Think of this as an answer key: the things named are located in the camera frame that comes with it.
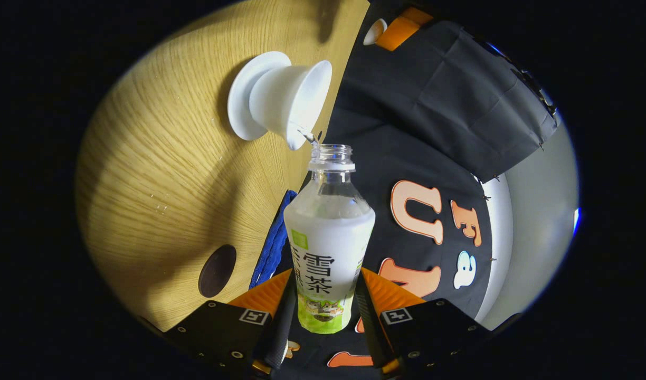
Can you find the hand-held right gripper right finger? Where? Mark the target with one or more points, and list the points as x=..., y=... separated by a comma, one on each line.
x=368, y=327

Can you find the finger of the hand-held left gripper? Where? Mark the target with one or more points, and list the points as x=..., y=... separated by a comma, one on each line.
x=405, y=29

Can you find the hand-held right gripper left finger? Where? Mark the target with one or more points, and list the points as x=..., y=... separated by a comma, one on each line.
x=281, y=327

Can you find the white teacup lid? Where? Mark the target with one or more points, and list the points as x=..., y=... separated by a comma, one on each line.
x=374, y=31

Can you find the dark brown round coaster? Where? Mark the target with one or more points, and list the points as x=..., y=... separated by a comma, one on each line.
x=217, y=271

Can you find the clear water bottle green label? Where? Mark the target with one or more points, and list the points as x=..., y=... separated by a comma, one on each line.
x=328, y=248

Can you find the white teacup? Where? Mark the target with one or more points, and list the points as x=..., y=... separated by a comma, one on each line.
x=288, y=100

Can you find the blue towel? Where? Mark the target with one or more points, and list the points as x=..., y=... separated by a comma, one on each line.
x=273, y=237

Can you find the white saucer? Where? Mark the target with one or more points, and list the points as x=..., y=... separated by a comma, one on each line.
x=241, y=100

